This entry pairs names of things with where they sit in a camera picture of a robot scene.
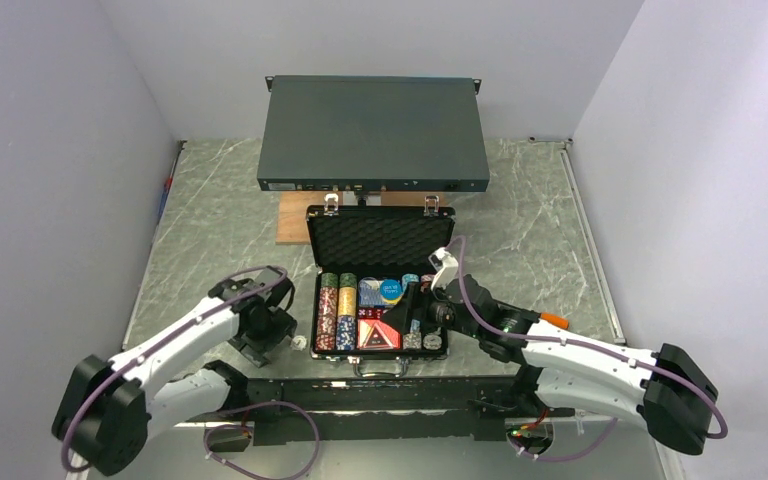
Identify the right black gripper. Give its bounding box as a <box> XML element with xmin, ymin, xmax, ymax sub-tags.
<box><xmin>381</xmin><ymin>277</ymin><xmax>483</xmax><ymax>340</ymax></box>

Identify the blue dealer button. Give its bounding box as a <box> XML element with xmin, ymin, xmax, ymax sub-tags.
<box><xmin>379</xmin><ymin>279</ymin><xmax>403</xmax><ymax>304</ymax></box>

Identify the white poker chip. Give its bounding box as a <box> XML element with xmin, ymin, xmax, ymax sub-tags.
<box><xmin>290</xmin><ymin>335</ymin><xmax>308</xmax><ymax>351</ymax></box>
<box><xmin>422</xmin><ymin>334</ymin><xmax>443</xmax><ymax>351</ymax></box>

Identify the red triangle card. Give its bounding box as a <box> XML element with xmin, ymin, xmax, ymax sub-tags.
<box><xmin>358</xmin><ymin>321</ymin><xmax>392</xmax><ymax>350</ymax></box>

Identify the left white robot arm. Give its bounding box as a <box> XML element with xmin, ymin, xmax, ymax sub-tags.
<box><xmin>51</xmin><ymin>265</ymin><xmax>297</xmax><ymax>475</ymax></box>

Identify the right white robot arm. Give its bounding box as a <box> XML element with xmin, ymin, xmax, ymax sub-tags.
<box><xmin>382</xmin><ymin>276</ymin><xmax>727</xmax><ymax>455</ymax></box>

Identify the light blue chip column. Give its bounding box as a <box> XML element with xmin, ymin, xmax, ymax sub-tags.
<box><xmin>401</xmin><ymin>273</ymin><xmax>422</xmax><ymax>350</ymax></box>

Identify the blue playing card deck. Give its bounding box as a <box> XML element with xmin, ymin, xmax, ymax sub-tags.
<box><xmin>357</xmin><ymin>277</ymin><xmax>386</xmax><ymax>307</ymax></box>

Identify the red dice row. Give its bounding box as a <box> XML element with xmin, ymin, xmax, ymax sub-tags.
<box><xmin>357</xmin><ymin>307</ymin><xmax>388</xmax><ymax>320</ymax></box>

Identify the green yellow blue chip column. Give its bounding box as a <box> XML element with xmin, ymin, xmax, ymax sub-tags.
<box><xmin>336</xmin><ymin>273</ymin><xmax>358</xmax><ymax>351</ymax></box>

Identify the black poker chip case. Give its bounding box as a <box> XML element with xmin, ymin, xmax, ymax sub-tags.
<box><xmin>306</xmin><ymin>194</ymin><xmax>455</xmax><ymax>379</ymax></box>

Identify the red green chip column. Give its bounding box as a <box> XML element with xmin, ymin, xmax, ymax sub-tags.
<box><xmin>315</xmin><ymin>272</ymin><xmax>339</xmax><ymax>351</ymax></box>

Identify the wooden board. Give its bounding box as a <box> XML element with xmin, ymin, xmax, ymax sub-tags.
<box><xmin>275</xmin><ymin>191</ymin><xmax>447</xmax><ymax>245</ymax></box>

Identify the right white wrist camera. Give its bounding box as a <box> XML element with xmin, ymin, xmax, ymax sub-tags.
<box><xmin>428</xmin><ymin>247</ymin><xmax>459</xmax><ymax>290</ymax></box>

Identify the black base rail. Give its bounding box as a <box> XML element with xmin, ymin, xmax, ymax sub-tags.
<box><xmin>197</xmin><ymin>376</ymin><xmax>550</xmax><ymax>446</ymax></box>

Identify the orange handled screwdriver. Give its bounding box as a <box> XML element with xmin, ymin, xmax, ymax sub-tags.
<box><xmin>539</xmin><ymin>312</ymin><xmax>569</xmax><ymax>330</ymax></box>

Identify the dark rack-mount server unit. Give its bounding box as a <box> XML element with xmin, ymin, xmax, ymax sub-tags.
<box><xmin>256</xmin><ymin>75</ymin><xmax>490</xmax><ymax>192</ymax></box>

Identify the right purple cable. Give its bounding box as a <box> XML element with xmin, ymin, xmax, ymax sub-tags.
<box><xmin>446</xmin><ymin>235</ymin><xmax>730</xmax><ymax>464</ymax></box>

